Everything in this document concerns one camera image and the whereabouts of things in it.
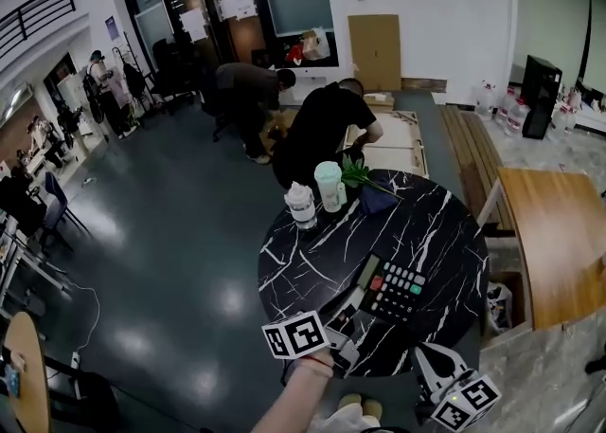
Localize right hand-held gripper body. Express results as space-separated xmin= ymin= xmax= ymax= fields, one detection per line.
xmin=419 ymin=367 xmax=503 ymax=433

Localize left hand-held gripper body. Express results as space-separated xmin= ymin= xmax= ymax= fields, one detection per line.
xmin=261 ymin=309 xmax=364 ymax=367

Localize black desktop calculator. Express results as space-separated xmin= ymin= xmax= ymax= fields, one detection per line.
xmin=352 ymin=252 xmax=428 ymax=327

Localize person's left forearm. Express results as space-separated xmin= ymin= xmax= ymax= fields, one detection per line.
xmin=249 ymin=357 xmax=335 ymax=433

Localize white plastic bag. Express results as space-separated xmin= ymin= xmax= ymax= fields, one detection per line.
xmin=486 ymin=280 xmax=514 ymax=334

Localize person's beige shoes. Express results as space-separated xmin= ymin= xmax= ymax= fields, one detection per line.
xmin=337 ymin=392 xmax=384 ymax=423

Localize open cardboard box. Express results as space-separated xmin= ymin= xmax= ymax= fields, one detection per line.
xmin=486 ymin=268 xmax=527 ymax=336

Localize person's white clothing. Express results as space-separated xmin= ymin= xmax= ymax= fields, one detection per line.
xmin=310 ymin=402 xmax=383 ymax=433

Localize dark blue cloth pouch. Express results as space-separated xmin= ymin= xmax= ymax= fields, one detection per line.
xmin=361 ymin=183 xmax=401 ymax=215

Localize clear bottle with white lid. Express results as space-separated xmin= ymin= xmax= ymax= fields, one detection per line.
xmin=283 ymin=180 xmax=319 ymax=232

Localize mint green lidded cup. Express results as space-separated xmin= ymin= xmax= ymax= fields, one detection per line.
xmin=313 ymin=161 xmax=348 ymax=214

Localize green leafy plant sprig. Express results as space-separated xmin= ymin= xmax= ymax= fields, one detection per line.
xmin=340 ymin=153 xmax=404 ymax=200

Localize wooden desk with white legs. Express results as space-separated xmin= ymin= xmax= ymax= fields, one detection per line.
xmin=475 ymin=167 xmax=606 ymax=332

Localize group of clear water jugs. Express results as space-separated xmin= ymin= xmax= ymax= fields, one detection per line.
xmin=474 ymin=79 xmax=581 ymax=138

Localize brown cardboard sheet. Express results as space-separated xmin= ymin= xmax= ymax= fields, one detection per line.
xmin=347 ymin=13 xmax=403 ymax=93

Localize red and white bags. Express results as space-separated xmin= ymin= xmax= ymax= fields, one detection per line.
xmin=284 ymin=27 xmax=331 ymax=68

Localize black cabinet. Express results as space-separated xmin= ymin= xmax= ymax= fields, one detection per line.
xmin=521 ymin=54 xmax=564 ymax=140

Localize blue chair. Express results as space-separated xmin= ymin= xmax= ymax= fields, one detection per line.
xmin=36 ymin=170 xmax=92 ymax=253

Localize round wooden table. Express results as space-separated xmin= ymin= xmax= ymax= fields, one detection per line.
xmin=0 ymin=311 xmax=51 ymax=433

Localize black office chair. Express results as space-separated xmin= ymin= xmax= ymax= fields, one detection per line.
xmin=150 ymin=37 xmax=195 ymax=116

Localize red string bracelet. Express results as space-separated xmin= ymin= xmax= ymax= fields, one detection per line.
xmin=294 ymin=355 xmax=335 ymax=370

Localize white wooden frame panel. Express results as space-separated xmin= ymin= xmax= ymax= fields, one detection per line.
xmin=344 ymin=110 xmax=431 ymax=180

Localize white floor cable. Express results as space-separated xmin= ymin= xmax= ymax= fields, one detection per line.
xmin=45 ymin=278 xmax=102 ymax=362

